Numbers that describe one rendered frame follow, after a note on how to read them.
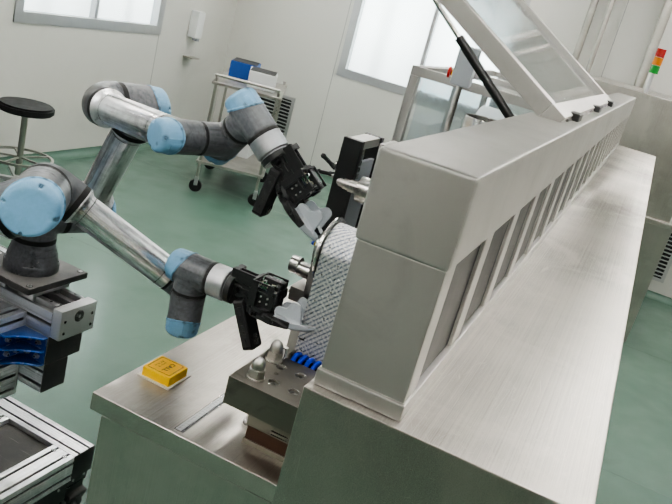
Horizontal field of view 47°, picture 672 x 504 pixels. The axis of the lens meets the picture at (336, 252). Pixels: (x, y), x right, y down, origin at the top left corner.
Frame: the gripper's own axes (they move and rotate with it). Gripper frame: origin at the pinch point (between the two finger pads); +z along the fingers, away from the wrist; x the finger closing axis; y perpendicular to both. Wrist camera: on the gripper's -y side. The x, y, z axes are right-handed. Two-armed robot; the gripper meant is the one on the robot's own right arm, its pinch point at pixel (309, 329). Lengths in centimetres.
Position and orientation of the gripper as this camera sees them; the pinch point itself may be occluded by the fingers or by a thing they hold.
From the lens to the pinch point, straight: 162.2
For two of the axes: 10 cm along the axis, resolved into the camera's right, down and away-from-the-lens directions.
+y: 2.5, -9.2, -3.1
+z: 8.9, 3.4, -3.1
